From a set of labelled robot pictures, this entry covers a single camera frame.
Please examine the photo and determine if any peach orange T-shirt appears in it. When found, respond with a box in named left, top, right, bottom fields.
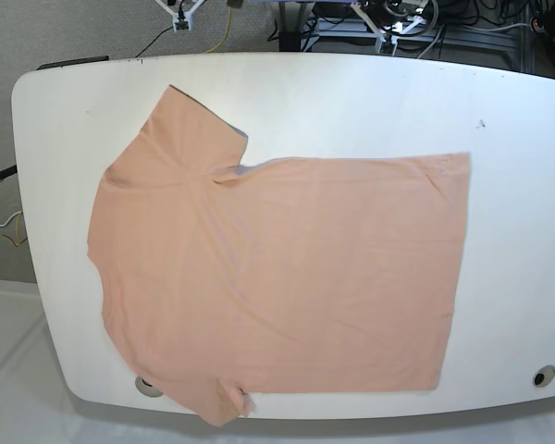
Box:
left=87, top=87, right=470, bottom=426

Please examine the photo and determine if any aluminium frame rail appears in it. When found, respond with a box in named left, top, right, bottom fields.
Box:
left=302, top=18, right=535, bottom=74

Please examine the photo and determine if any black floor cable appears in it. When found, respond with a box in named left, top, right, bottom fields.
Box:
left=136, top=25, right=177, bottom=59

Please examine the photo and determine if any yellow floor cable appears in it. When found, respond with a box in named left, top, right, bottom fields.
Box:
left=206, top=4, right=233, bottom=55

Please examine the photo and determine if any left table grommet hole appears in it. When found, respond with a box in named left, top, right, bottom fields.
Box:
left=135, top=376, right=163, bottom=398

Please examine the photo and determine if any right table grommet hole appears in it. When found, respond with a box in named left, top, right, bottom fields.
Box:
left=533, top=365, right=555, bottom=388

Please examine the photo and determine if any table grommet hole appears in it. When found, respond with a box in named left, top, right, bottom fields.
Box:
left=135, top=376, right=163, bottom=398
left=533, top=365, right=555, bottom=388

